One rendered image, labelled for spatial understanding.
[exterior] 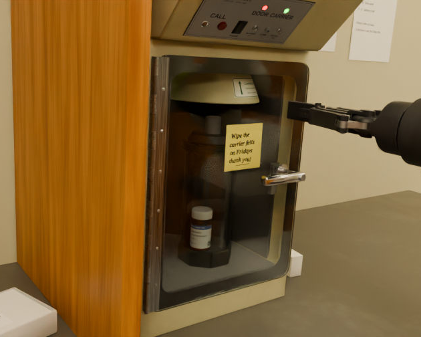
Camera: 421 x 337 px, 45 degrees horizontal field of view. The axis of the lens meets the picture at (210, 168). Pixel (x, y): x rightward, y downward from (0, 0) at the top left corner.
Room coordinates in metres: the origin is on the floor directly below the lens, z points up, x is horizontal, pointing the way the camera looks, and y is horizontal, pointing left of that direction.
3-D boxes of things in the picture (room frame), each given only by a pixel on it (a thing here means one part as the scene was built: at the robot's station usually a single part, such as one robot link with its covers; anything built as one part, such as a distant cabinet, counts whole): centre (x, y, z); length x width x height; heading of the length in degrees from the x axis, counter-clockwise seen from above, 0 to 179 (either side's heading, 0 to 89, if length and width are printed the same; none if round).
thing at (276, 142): (0.82, -0.04, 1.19); 0.30 x 0.01 x 0.40; 126
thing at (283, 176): (0.84, -0.11, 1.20); 0.10 x 0.05 x 0.03; 126
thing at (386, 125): (0.73, -0.25, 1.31); 0.09 x 0.08 x 0.07; 37
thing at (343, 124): (0.72, -0.21, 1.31); 0.05 x 0.05 x 0.02; 38
